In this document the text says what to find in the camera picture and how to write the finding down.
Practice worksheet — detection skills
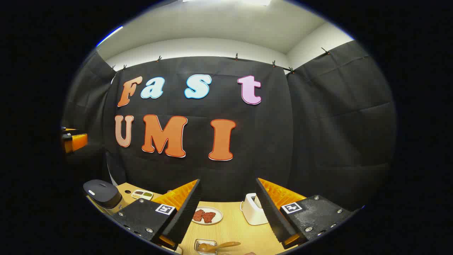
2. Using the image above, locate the clear chopstick holder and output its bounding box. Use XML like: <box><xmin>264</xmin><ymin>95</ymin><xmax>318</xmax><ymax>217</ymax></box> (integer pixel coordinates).
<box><xmin>194</xmin><ymin>239</ymin><xmax>217</xmax><ymax>255</ymax></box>

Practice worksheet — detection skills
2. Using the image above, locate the dark grey rice cooker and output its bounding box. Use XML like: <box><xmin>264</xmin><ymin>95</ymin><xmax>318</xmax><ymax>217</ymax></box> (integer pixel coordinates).
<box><xmin>83</xmin><ymin>180</ymin><xmax>124</xmax><ymax>214</ymax></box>

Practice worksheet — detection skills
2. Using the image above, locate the wooden spoon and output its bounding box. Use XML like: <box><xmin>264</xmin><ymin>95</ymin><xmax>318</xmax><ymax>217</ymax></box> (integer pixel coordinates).
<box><xmin>197</xmin><ymin>242</ymin><xmax>241</xmax><ymax>254</ymax></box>

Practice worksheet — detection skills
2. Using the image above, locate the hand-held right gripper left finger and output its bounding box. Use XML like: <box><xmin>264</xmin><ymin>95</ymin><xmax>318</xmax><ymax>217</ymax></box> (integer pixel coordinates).
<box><xmin>113</xmin><ymin>179</ymin><xmax>203</xmax><ymax>250</ymax></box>

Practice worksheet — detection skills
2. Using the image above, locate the small white sauce tray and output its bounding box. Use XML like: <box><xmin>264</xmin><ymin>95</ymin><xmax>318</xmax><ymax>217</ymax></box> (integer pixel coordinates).
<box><xmin>131</xmin><ymin>189</ymin><xmax>154</xmax><ymax>201</ymax></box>

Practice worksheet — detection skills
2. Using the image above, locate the white round plate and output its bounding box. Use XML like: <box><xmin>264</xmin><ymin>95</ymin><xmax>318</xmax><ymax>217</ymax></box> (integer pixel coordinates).
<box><xmin>191</xmin><ymin>206</ymin><xmax>223</xmax><ymax>225</ymax></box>

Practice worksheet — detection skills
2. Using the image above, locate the black backdrop cloth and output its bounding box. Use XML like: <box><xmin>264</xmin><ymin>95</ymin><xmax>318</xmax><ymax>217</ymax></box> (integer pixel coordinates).
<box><xmin>62</xmin><ymin>41</ymin><xmax>397</xmax><ymax>210</ymax></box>

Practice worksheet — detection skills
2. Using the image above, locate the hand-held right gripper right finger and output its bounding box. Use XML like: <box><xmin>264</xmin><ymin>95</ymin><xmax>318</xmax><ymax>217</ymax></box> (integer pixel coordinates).
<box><xmin>256</xmin><ymin>178</ymin><xmax>354</xmax><ymax>249</ymax></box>

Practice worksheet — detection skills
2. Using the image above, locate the white toaster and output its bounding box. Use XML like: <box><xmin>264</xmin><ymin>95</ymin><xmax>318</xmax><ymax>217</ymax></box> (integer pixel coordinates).
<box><xmin>240</xmin><ymin>193</ymin><xmax>269</xmax><ymax>226</ymax></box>

